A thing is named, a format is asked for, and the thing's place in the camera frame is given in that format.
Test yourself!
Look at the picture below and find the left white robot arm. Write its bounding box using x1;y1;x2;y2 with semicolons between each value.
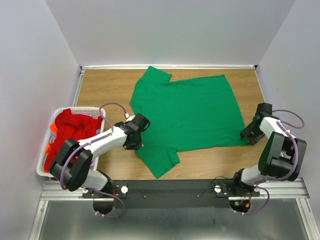
49;113;150;198

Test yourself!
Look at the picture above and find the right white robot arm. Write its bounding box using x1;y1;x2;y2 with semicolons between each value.
230;102;307;196

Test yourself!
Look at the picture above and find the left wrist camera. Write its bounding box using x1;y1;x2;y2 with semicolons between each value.
124;112;135;122

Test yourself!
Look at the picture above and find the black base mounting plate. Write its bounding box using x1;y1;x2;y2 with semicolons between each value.
81;179;261;210

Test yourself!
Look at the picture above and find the green t-shirt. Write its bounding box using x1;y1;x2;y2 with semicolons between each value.
130;66;248;178

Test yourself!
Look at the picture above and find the red t-shirt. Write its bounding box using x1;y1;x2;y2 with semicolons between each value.
43;108;103;173

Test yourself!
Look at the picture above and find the aluminium back table rail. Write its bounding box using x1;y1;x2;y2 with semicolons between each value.
81;64;256;70

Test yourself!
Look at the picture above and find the aluminium front rail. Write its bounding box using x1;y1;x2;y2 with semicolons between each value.
40;178;310;201

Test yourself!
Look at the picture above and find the white plastic laundry basket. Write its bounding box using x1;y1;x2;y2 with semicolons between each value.
36;106;106;178

